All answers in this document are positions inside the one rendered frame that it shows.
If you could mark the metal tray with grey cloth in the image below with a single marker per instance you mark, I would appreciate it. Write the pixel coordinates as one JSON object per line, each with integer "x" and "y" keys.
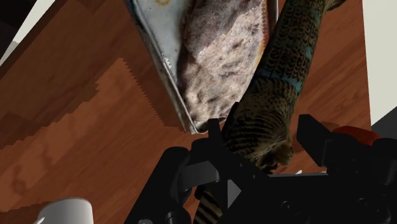
{"x": 214, "y": 59}

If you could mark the white cup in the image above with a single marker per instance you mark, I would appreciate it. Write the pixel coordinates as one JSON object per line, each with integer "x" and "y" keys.
{"x": 66, "y": 212}

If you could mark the red round object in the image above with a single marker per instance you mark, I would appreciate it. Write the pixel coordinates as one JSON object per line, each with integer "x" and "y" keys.
{"x": 356, "y": 134}

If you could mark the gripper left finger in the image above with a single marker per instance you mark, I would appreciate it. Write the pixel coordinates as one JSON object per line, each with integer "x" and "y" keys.
{"x": 204, "y": 161}

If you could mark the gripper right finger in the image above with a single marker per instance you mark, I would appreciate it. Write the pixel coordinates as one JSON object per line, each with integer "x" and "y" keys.
{"x": 328, "y": 149}

